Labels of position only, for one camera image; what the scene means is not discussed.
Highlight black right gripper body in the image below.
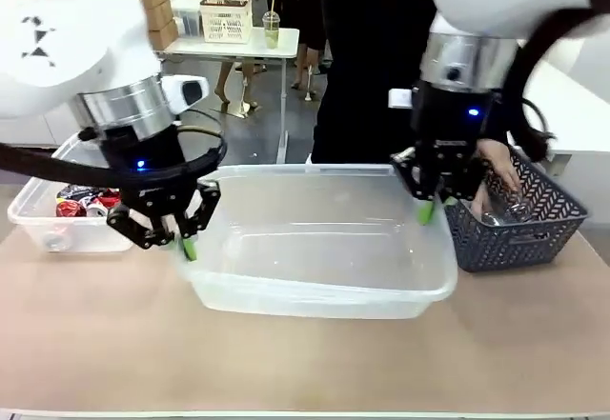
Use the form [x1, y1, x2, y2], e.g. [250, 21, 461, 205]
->
[409, 79, 497, 188]

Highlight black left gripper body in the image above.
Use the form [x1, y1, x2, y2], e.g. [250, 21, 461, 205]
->
[102, 124, 201, 224]

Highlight clear plastic bottle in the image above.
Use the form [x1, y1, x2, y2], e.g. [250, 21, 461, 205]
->
[480, 200, 536, 229]

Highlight large clear plastic bin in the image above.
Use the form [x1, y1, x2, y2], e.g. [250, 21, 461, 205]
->
[173, 163, 459, 320]

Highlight dark grey lattice basket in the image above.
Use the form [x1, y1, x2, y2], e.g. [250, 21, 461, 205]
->
[445, 146, 590, 273]

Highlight cream plastic basket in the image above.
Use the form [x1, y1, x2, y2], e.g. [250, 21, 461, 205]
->
[198, 0, 254, 44]

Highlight person's right hand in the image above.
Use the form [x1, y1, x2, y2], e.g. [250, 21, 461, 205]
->
[470, 186, 492, 216]

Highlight person's left hand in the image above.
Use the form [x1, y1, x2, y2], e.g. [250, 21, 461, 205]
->
[476, 138, 521, 195]

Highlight crushed dark can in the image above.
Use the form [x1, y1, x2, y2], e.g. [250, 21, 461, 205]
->
[56, 185, 96, 202]

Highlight standing person's torso and legs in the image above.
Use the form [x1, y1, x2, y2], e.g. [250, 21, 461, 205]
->
[309, 0, 514, 167]

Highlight small clear plastic bin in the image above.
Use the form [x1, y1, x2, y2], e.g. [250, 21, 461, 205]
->
[7, 133, 135, 254]

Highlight white side table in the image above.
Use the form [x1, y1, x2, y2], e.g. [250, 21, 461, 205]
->
[521, 55, 610, 178]

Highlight white folding table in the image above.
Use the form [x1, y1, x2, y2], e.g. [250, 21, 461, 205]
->
[159, 27, 301, 164]

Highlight clear plastic container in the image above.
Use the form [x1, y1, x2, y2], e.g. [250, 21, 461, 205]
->
[170, 8, 204, 38]

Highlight plastic cup with straw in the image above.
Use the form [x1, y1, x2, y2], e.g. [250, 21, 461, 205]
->
[261, 0, 283, 50]

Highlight person in black dress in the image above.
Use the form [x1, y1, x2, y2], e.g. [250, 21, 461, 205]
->
[283, 0, 330, 90]

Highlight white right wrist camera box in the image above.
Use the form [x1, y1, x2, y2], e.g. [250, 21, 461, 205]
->
[388, 88, 415, 110]

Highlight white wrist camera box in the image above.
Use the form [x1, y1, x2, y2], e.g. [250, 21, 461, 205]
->
[388, 88, 415, 110]
[160, 74, 211, 112]

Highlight thin black camera cable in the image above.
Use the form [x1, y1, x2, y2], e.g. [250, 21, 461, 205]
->
[178, 108, 226, 136]

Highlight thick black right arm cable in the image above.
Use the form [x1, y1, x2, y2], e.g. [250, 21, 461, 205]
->
[503, 8, 610, 164]

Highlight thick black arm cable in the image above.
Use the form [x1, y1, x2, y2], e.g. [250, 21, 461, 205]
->
[503, 8, 610, 164]
[0, 127, 229, 189]

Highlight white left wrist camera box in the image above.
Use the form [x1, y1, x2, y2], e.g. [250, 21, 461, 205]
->
[160, 74, 211, 112]

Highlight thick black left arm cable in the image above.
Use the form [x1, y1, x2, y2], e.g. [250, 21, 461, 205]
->
[0, 127, 229, 189]

